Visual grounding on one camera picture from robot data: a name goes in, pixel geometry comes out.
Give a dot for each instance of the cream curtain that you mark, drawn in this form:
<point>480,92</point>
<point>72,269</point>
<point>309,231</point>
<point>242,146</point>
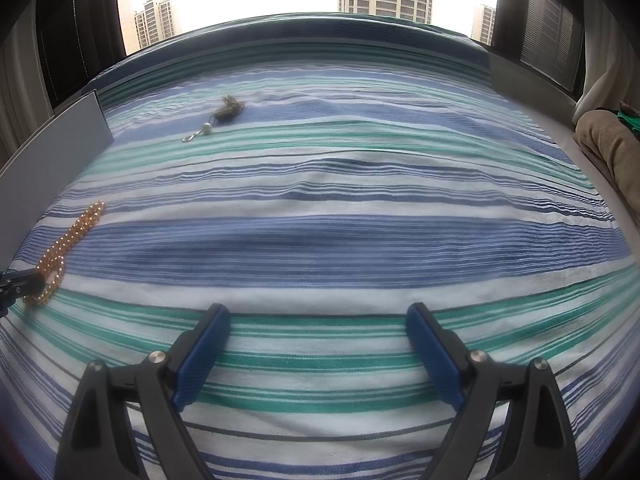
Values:
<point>607,60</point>

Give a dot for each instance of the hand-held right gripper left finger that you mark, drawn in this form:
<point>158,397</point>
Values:
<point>200,360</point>

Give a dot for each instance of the louvered window shutter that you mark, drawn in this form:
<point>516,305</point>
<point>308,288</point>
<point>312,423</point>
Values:
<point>552,35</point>

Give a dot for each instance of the green cloth item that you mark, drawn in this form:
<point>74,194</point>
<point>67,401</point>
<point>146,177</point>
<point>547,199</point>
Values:
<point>631,117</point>

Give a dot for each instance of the beige folded cloth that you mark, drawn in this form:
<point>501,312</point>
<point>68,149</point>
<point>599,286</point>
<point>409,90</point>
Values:
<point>610,150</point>

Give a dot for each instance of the slim apartment tower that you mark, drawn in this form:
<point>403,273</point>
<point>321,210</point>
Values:
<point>484,22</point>

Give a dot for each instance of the twin apartment towers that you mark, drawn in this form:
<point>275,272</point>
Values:
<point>155,22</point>

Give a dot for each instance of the dark window panel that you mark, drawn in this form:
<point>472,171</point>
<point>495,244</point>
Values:
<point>75,35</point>

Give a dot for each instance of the white cardboard box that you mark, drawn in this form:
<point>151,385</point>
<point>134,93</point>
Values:
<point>50,175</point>

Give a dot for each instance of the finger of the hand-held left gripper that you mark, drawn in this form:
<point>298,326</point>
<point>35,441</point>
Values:
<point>25,282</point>

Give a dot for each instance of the blue green striped bed sheet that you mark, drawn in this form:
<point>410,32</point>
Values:
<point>320,240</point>

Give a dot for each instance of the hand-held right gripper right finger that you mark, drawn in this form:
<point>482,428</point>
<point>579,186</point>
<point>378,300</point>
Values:
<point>437,360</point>

